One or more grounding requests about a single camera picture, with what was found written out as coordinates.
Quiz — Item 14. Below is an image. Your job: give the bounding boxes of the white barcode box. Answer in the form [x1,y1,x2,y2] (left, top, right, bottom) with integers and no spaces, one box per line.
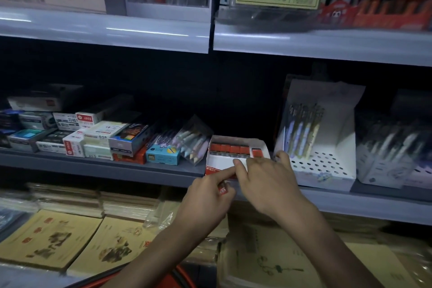
[53,112,80,131]

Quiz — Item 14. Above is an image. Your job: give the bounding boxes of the person's left hand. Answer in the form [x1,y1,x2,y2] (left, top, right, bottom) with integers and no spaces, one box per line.
[175,165,238,233]

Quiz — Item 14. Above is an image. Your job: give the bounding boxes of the dark blue colourful box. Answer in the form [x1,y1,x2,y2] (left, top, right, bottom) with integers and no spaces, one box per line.
[108,122,158,158]

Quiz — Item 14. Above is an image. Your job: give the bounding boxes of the beige notebook with ink drawing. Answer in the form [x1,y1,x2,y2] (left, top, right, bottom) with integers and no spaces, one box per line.
[0,209,104,272]
[66,216,160,279]

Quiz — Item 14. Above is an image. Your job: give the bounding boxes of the white and black box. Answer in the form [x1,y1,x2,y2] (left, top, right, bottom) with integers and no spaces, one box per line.
[7,84,84,112]

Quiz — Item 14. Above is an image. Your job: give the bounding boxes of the dark grey box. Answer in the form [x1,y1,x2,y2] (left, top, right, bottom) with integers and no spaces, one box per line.
[36,130,73,154]

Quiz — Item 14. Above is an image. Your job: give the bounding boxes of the teal box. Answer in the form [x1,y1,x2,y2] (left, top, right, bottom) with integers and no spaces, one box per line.
[7,128,56,153]

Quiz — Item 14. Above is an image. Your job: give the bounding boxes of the white and green box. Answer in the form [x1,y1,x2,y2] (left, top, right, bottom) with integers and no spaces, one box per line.
[83,121,129,147]

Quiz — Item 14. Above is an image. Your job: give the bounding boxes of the bunch of pastel pens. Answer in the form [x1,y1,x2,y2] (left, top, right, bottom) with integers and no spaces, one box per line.
[283,103,325,160]

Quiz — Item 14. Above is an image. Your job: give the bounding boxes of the person's right forearm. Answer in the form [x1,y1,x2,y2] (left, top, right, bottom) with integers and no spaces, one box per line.
[278,198,385,288]

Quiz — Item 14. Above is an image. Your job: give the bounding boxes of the white and red carton tray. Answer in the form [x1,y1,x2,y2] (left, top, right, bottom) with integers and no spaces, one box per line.
[205,135,271,181]

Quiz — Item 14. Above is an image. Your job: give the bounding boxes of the red and black basket handle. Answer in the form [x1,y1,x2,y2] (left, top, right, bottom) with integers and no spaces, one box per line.
[63,263,197,288]

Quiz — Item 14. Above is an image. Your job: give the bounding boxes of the clear bag of pastel pens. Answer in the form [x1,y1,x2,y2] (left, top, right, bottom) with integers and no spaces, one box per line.
[175,115,214,166]

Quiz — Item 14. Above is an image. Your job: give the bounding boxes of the person's right hand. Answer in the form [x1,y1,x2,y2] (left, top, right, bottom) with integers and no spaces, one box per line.
[234,151,306,221]

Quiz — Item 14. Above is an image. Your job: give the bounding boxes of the small blue box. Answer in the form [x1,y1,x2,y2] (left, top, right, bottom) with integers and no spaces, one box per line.
[145,144,181,165]

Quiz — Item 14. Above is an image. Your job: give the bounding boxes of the row of red packets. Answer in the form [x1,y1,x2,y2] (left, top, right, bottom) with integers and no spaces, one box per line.
[209,143,264,159]

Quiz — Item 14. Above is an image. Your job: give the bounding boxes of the grey metal shelf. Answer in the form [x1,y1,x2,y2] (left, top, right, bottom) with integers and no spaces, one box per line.
[0,147,207,188]
[231,179,432,226]
[213,21,432,68]
[0,6,212,54]

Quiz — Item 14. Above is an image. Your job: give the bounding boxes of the person's left forearm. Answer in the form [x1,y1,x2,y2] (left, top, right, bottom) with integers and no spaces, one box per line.
[101,220,221,288]

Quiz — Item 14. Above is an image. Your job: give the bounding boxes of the stack of beige notebooks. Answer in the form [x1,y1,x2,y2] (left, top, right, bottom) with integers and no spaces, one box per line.
[28,182,104,219]
[99,191,163,223]

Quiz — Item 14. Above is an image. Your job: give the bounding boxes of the white printed pen display box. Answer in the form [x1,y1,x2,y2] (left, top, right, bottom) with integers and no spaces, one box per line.
[355,112,432,189]

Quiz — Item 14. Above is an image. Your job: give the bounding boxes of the pale green box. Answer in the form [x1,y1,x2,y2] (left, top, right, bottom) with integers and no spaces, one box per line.
[83,144,114,160]

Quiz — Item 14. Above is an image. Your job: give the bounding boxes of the long white red-label box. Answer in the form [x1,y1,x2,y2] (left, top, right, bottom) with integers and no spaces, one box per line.
[76,95,134,128]

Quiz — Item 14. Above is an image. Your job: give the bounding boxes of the white perforated pen display box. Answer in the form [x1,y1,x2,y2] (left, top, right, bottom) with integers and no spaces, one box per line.
[274,79,366,192]

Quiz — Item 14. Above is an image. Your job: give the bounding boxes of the flat red box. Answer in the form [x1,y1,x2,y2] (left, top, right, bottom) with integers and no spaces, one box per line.
[113,148,148,165]

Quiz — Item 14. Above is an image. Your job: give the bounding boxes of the small white and red box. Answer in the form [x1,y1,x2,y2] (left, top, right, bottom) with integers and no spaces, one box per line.
[62,129,85,158]

